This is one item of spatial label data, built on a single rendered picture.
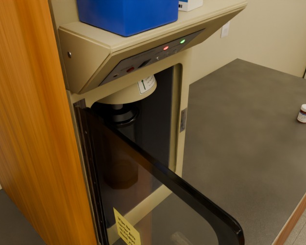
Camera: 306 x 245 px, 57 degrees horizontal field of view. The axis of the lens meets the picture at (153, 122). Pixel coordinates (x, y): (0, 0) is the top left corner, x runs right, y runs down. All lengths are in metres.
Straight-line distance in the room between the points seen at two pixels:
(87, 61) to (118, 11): 0.08
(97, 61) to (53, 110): 0.08
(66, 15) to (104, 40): 0.09
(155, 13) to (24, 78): 0.18
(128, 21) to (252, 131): 0.92
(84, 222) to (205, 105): 0.94
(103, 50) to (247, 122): 0.97
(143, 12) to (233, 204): 0.67
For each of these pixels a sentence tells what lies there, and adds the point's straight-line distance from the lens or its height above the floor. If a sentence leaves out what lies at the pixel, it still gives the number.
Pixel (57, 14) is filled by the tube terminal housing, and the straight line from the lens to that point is 0.42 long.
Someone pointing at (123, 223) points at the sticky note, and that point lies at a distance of 0.53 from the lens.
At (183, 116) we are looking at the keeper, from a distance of 0.74.
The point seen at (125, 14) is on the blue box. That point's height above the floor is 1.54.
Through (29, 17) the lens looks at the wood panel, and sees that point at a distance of 0.31.
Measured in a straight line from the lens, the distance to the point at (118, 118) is 0.67.
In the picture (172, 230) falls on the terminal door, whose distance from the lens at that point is 0.39.
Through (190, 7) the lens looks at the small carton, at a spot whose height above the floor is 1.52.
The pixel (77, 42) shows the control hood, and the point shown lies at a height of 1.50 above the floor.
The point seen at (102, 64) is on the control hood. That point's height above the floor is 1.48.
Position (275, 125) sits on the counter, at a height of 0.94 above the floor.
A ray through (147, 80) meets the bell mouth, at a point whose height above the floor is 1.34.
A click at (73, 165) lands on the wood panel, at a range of 0.41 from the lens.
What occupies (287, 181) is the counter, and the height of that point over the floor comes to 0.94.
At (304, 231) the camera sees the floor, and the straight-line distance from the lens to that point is 2.18.
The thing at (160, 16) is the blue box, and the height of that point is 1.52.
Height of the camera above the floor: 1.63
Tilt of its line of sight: 35 degrees down
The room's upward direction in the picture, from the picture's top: straight up
